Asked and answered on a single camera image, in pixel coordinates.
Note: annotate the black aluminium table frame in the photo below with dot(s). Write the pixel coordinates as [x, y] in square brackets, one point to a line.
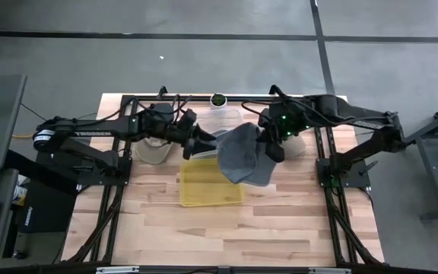
[331, 207]

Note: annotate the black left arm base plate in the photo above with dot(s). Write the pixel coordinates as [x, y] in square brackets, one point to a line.
[63, 171]

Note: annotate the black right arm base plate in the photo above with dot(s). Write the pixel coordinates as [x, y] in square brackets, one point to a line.
[352, 179]

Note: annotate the beige baseball cap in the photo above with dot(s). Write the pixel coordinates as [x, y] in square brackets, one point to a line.
[152, 152]
[297, 148]

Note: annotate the small black lever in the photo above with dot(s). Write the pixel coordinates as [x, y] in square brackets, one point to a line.
[369, 167]

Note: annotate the yellow plastic tray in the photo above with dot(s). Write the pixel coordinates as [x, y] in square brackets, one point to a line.
[204, 186]

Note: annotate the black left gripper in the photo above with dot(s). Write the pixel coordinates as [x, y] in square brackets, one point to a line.
[183, 127]

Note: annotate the black metal cart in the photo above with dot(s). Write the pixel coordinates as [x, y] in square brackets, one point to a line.
[435, 160]

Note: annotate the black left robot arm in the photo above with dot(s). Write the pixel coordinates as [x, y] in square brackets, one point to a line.
[101, 131]

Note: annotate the silver metal bracket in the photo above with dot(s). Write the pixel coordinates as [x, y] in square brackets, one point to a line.
[117, 270]
[329, 271]

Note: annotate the clear plastic bin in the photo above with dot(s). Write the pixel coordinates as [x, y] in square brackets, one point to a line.
[219, 118]

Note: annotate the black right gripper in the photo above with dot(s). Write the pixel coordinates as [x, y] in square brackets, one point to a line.
[281, 125]

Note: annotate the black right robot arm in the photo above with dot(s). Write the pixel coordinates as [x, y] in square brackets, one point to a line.
[337, 106]

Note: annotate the black equipment box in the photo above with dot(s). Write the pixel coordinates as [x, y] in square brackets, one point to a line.
[40, 213]

